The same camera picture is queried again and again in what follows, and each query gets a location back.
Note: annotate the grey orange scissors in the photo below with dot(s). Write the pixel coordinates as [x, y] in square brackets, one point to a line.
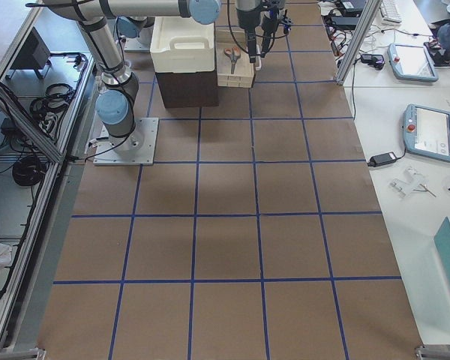
[234, 54]

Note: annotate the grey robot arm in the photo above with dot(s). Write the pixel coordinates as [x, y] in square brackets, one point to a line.
[131, 27]
[97, 20]

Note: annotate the white plastic tray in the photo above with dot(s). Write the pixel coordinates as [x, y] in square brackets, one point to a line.
[182, 45]

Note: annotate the white keyboard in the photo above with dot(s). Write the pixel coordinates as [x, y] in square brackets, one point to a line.
[389, 12]

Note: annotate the far teach pendant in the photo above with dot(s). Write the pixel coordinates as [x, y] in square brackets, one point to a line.
[411, 63]

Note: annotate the teach pendant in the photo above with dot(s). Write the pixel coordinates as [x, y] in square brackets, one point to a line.
[426, 132]
[411, 63]

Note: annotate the black power brick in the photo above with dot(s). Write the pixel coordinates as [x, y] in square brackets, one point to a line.
[383, 159]

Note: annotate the near teach pendant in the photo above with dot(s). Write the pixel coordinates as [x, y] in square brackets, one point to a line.
[426, 132]

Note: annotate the black monitor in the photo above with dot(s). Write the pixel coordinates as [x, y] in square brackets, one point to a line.
[34, 55]

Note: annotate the white drawer handle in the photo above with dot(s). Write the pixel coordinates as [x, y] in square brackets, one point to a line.
[258, 64]

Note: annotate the aluminium frame post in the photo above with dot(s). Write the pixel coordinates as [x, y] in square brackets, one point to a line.
[364, 23]

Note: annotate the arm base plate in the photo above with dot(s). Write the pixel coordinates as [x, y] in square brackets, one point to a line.
[138, 149]

